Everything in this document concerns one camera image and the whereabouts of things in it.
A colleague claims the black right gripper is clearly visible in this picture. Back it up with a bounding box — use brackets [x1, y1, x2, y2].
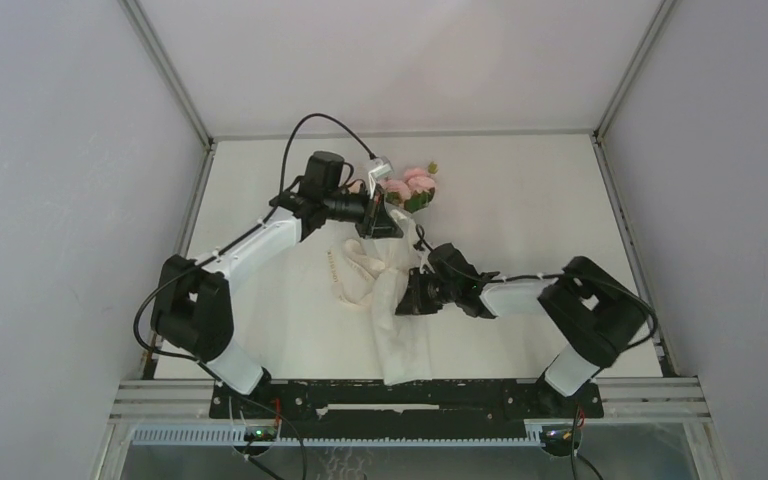
[395, 266, 459, 315]

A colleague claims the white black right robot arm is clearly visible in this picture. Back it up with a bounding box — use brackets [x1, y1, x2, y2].
[395, 243, 655, 416]

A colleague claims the cream ribbon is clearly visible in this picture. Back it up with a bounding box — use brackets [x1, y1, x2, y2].
[326, 238, 385, 311]

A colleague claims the black mounting rail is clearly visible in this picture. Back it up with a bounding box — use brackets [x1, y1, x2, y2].
[208, 378, 605, 441]

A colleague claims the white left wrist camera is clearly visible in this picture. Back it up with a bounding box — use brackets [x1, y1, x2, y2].
[366, 156, 393, 198]

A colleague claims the pink fake flower bouquet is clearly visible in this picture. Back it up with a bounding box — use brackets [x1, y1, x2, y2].
[347, 160, 442, 215]

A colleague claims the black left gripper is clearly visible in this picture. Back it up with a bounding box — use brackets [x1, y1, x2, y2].
[323, 182, 403, 240]

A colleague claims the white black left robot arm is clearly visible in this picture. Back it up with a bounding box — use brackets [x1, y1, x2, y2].
[144, 151, 403, 417]

